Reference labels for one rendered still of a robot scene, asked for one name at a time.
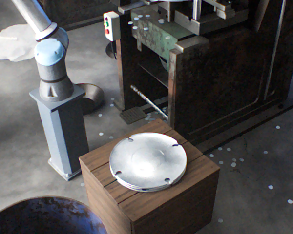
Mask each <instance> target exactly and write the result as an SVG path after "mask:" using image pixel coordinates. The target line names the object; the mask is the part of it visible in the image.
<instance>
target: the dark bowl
mask: <svg viewBox="0 0 293 234"><path fill-rule="evenodd" d="M76 85H78V86H79V87H81V88H82V89H83V90H84V91H85V92H86V95H85V96H83V97H81V103H82V110H83V115H85V114H88V113H90V112H91V111H93V110H94V109H95V108H96V107H98V105H100V104H101V103H102V101H103V99H104V92H103V90H102V89H101V88H100V87H99V86H97V85H94V84H90V83H77V84H76Z"/></svg>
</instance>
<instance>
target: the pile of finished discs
mask: <svg viewBox="0 0 293 234"><path fill-rule="evenodd" d="M186 162H187V157H186V153H185V151H184V149H183V147H182V146H180V145H178V143H177V141H176V140H174V139H173V138H170V137H168V136H166V135H163V134H158V133H140V134H135V135H132V136H131V137H129V138H127V139H126V138H125V139H123V140H121V141H120V142H119V143H117V145H116V146H115V147H114V149H113V150H112V152H111V155H110V169H111V172H112V174H113V176H114V178H115V179H117V181H118V182H119V183H121V184H122V185H123V186H125V187H127V188H129V189H132V190H136V191H140V192H155V191H160V190H163V189H166V188H168V187H170V186H171V184H172V185H174V184H175V183H176V182H178V181H179V180H180V179H181V177H182V176H183V174H184V172H185V169H186V164H187V163H186Z"/></svg>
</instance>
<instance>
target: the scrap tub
mask: <svg viewBox="0 0 293 234"><path fill-rule="evenodd" d="M0 234H110V233H109V230H108V228H107V226H106V224H105V222H104V221H103V220H102V219H101V217H100V216H99V215H98V214H97V213H96V212H95V211H94V210H92V209H91V208H90V207H88V206H86V205H84V204H83V203H82V202H79V201H77V200H74V199H71V198H68V197H62V196H58V195H44V196H35V197H31V198H27V199H24V200H21V201H17V202H15V203H13V204H11V205H9V206H7V207H4V208H3V209H2V210H0Z"/></svg>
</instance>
